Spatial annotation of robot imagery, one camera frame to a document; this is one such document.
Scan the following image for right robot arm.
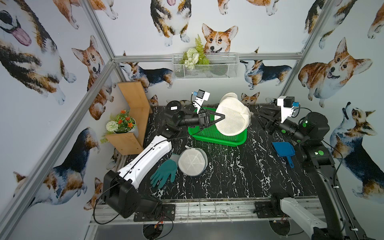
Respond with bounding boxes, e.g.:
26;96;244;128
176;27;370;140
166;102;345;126
257;110;368;240

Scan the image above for blue dustpan scoop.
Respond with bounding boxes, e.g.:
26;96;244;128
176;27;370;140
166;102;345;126
272;142;296;169

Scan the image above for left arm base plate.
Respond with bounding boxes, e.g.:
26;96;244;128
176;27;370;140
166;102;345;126
134;204;176;222

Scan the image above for potted orange flowers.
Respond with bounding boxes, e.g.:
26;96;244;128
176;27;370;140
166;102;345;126
101;110;139;144

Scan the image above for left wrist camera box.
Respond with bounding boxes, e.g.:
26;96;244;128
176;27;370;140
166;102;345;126
191;90;210;113

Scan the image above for wooden shelf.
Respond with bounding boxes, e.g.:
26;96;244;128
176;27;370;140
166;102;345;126
105;82;152;155

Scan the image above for green plastic basket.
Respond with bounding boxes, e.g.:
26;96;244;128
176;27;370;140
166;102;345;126
188;125;247;147

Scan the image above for white artificial flowers with fern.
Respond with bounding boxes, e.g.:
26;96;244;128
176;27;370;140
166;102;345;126
180;35;210;70

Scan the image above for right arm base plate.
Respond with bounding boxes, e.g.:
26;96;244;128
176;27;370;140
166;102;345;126
254;200;291;219

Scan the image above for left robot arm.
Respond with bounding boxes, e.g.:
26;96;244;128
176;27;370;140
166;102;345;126
100;101;226;219

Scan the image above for green work glove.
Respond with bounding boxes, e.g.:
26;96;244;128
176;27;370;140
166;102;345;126
150;154;180;189

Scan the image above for white wire wall basket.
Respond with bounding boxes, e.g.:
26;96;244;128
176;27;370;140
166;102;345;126
172;53;240;80

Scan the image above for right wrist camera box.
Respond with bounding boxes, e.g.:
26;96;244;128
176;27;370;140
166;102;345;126
277;96;300;124

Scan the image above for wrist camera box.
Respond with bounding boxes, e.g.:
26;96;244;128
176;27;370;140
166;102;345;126
277;96;300;124
191;90;210;113

